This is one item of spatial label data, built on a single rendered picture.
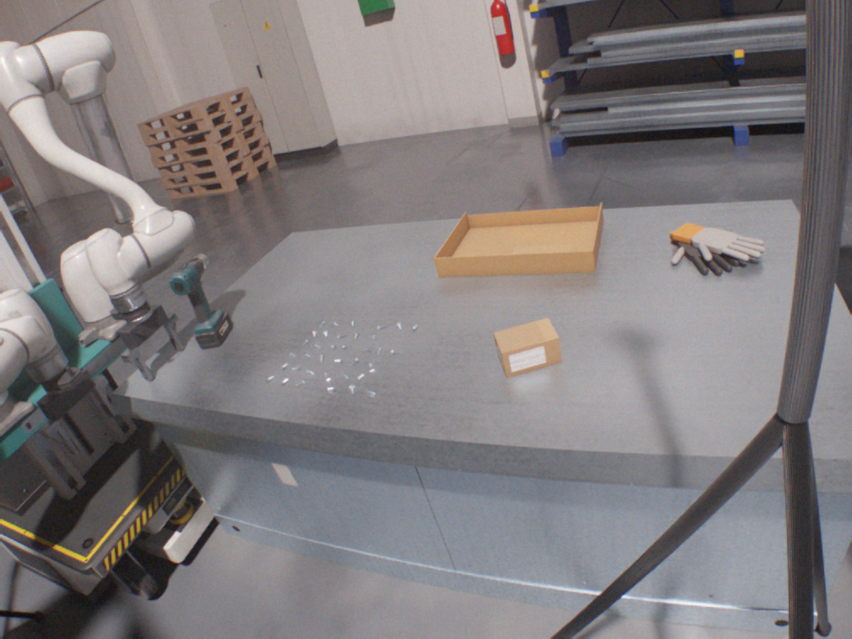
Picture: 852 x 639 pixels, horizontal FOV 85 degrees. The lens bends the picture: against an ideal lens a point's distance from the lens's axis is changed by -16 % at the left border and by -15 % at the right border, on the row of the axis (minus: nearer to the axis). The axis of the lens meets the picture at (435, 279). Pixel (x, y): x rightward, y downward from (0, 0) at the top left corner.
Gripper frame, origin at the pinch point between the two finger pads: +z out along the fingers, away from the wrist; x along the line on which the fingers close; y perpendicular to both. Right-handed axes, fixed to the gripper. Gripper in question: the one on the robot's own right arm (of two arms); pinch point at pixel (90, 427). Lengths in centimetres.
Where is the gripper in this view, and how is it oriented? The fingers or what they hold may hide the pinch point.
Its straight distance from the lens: 148.6
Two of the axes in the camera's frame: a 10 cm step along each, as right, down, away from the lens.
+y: -9.2, 0.4, 3.8
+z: 2.3, 8.6, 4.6
